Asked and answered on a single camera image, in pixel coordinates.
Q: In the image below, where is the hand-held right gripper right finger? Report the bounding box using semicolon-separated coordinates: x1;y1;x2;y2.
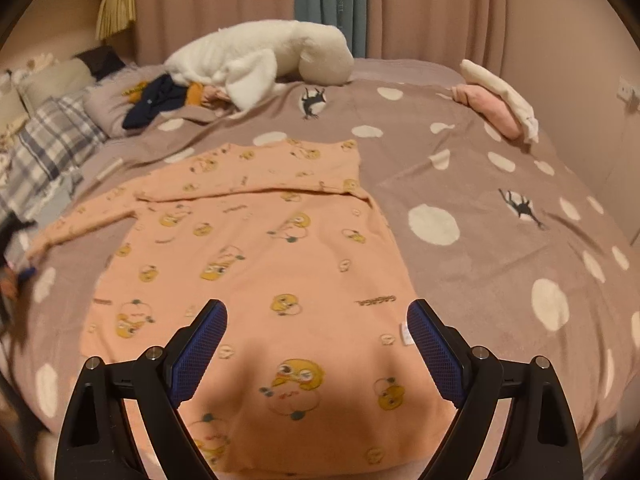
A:
406;299;585;480

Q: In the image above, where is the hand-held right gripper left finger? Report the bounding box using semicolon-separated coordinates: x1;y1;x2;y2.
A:
54;299;229;480

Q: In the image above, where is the orange duck print shirt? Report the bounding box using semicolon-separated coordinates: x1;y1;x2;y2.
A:
27;139;457;478

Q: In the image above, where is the light blue ruffled cloth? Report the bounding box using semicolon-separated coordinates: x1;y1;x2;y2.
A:
0;175;83;226

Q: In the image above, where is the lilac grey pillow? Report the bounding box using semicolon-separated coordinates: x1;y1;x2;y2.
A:
84;77;171;138

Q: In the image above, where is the beige pillow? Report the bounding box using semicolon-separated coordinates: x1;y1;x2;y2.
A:
17;57;96;111

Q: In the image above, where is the brown white dotted blanket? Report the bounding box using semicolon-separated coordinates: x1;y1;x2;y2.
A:
0;57;636;480

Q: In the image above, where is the navy garment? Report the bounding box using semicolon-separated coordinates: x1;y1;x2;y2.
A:
122;75;193;130

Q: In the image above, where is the dark cloth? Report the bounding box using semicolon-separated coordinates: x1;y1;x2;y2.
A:
75;45;126;81

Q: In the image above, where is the mustard yellow garment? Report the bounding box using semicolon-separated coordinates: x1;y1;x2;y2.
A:
125;80;206;108

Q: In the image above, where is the folded pink cloth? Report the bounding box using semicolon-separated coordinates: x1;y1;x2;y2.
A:
451;84;523;141

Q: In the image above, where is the yellow fringe hanging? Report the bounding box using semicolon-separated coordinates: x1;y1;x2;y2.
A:
95;0;137;41

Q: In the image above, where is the folded white cloth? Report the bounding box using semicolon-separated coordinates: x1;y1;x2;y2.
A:
460;59;540;143

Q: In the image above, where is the pink curtain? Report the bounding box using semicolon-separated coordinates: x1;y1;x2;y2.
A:
365;0;593;63
132;0;297;66

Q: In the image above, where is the white wall socket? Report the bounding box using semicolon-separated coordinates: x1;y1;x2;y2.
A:
617;76;640;103

